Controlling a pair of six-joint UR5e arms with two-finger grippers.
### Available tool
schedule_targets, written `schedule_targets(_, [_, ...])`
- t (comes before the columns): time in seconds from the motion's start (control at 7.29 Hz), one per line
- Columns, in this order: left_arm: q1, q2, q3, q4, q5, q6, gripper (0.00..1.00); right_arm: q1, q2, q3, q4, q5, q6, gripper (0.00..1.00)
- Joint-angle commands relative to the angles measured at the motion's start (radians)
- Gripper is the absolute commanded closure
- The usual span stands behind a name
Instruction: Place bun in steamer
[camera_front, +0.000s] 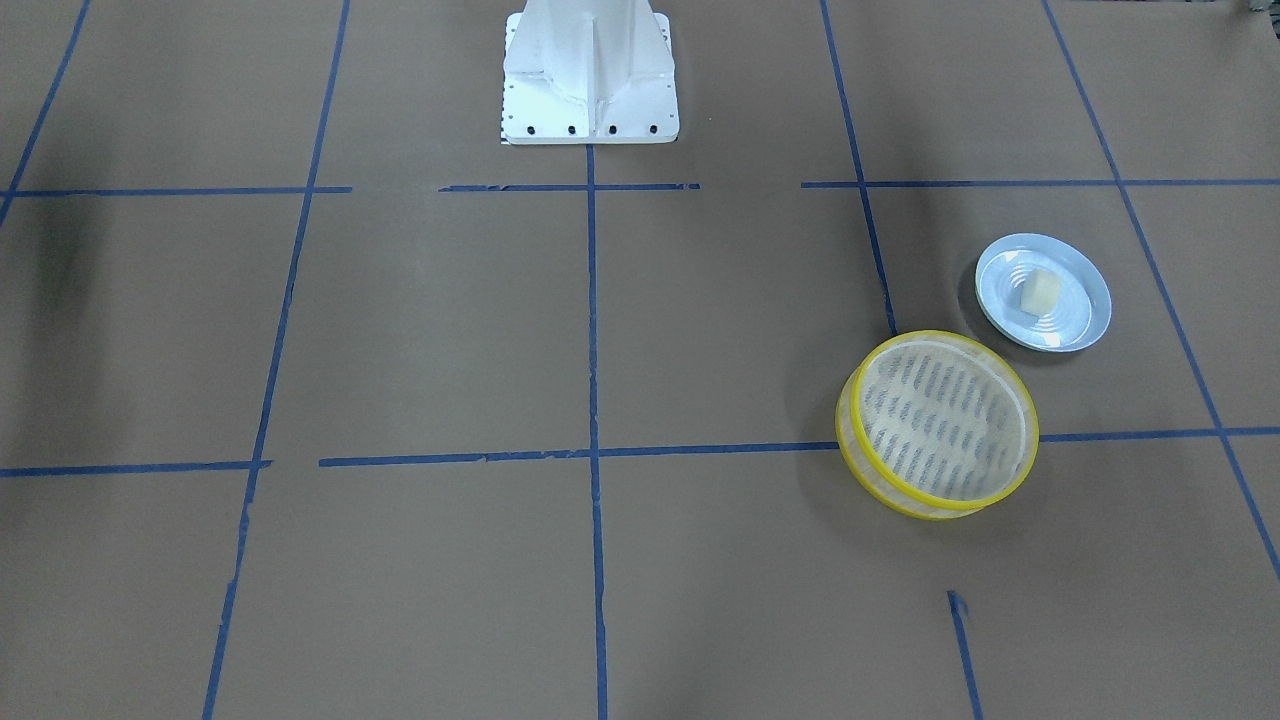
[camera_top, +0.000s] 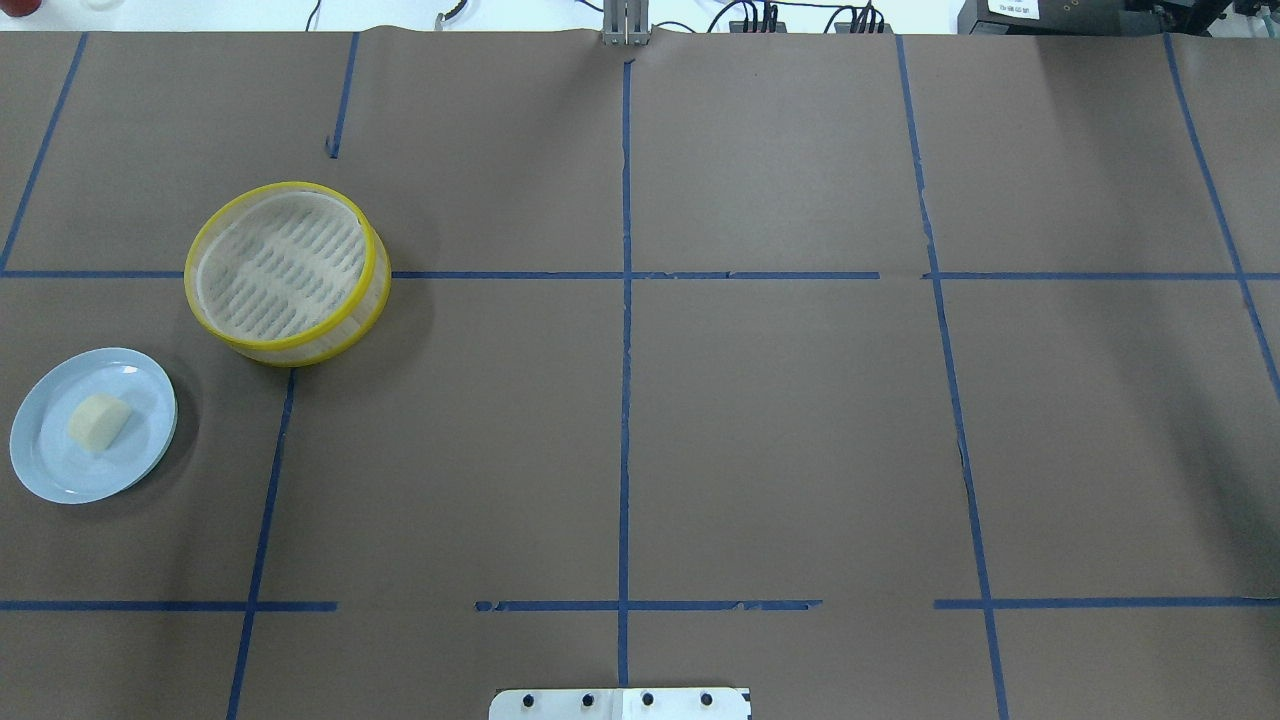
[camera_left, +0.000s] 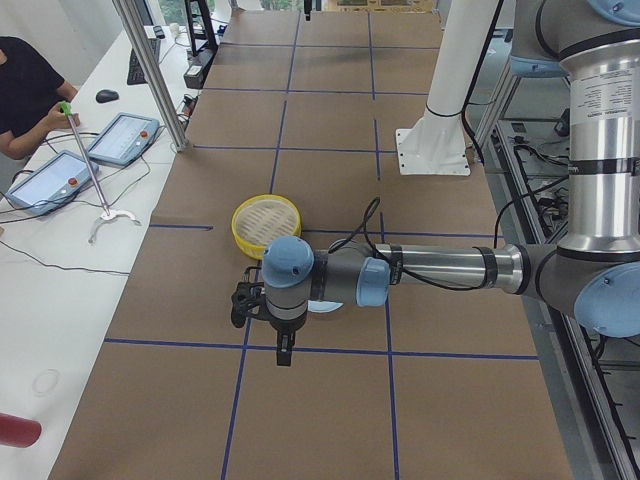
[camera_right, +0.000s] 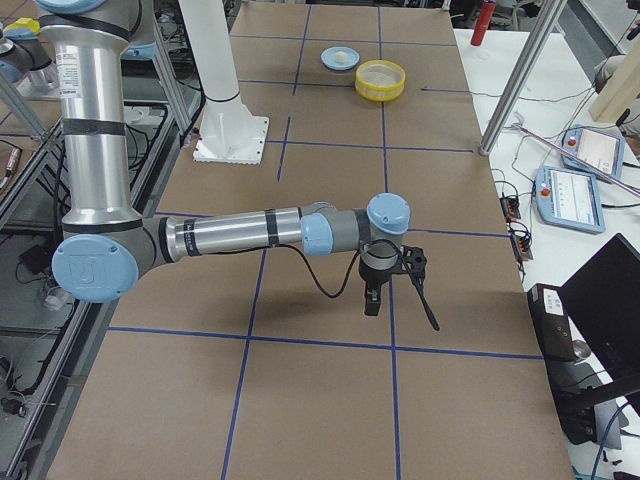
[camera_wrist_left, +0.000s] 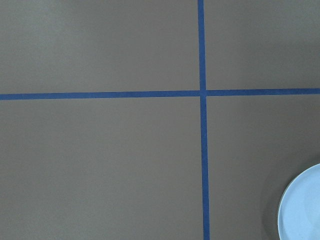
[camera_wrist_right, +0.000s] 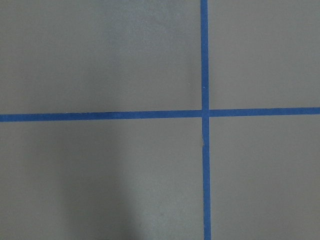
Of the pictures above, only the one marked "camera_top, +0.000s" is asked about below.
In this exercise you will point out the near orange black connector block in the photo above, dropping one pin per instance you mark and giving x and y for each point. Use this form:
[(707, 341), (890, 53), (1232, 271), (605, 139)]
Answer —
[(757, 18)]

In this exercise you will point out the orange black connector block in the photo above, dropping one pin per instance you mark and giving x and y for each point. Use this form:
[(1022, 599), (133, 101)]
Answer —
[(757, 18), (864, 19)]

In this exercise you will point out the far orange black connector block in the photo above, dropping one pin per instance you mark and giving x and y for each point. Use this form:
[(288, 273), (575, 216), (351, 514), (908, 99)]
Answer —
[(864, 19)]

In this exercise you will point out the light blue plate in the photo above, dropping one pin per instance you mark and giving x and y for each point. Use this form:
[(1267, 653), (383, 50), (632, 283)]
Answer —
[(52, 466)]

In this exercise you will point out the aluminium frame post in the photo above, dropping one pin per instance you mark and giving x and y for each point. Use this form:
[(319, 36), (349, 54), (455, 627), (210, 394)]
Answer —
[(625, 22)]

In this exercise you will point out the black computer box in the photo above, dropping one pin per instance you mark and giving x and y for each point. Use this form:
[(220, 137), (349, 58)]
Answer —
[(1089, 18)]

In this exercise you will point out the white camera mast base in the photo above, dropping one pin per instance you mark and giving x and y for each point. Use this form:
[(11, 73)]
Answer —
[(623, 703)]

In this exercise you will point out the brown paper table cover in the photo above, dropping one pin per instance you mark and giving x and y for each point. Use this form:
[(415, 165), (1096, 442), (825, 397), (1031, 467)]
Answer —
[(915, 377)]

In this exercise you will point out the pale white bun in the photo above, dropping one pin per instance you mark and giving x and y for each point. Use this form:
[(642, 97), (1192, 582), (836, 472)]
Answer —
[(97, 421)]

